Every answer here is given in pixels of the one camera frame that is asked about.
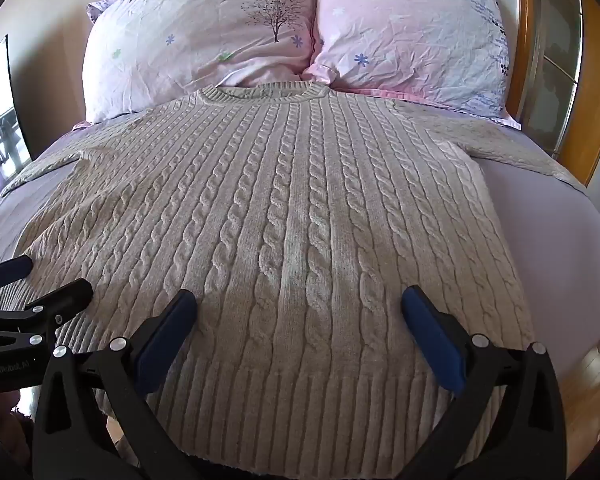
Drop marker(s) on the pink pillow with tree print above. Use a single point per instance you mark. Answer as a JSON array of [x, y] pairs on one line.
[[190, 35]]

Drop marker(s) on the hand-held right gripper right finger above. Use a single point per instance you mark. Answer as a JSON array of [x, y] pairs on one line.
[[434, 345]]

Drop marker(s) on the pink pillow with flower print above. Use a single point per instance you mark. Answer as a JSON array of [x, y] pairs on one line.
[[410, 35]]

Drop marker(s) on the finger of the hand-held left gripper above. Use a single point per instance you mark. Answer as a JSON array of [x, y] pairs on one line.
[[62, 296], [9, 268]]

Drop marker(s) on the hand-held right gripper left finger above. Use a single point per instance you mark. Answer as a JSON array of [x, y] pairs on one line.
[[169, 336]]

